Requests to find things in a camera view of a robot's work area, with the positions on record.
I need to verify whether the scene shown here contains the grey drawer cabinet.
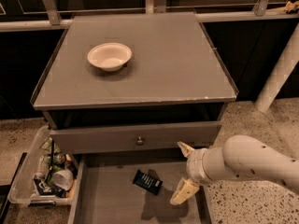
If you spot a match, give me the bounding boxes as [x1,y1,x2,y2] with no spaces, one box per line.
[30,12,239,224]

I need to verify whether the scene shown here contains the clear plastic bin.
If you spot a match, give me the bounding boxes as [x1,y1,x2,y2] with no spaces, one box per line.
[8,126,73,206]

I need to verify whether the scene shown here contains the metal railing frame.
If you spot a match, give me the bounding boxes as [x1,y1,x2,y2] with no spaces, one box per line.
[0,0,298,33]

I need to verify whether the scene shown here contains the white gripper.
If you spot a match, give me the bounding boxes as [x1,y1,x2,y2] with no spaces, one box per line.
[170,141,213,205]

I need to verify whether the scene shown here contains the clear plastic bottle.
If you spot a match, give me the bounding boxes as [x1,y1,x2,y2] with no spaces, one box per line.
[33,155,50,180]

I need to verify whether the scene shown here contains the green soda can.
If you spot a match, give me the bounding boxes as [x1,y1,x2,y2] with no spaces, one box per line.
[46,153,65,165]

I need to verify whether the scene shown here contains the dark blue snack bag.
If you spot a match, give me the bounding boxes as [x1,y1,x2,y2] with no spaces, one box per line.
[34,179,65,198]

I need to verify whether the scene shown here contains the white paper cup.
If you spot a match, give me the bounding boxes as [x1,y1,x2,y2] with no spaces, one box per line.
[52,170,74,190]

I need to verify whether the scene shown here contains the open middle drawer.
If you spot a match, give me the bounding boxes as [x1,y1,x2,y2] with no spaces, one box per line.
[67,148,214,224]

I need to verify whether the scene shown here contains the closed top drawer with knob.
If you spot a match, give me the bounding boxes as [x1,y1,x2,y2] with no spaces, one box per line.
[50,121,221,154]

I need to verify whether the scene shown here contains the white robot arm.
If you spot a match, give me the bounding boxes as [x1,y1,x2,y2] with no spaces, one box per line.
[170,25,299,205]

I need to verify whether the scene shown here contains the green chip bag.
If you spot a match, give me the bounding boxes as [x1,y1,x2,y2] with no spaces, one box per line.
[40,136,60,153]

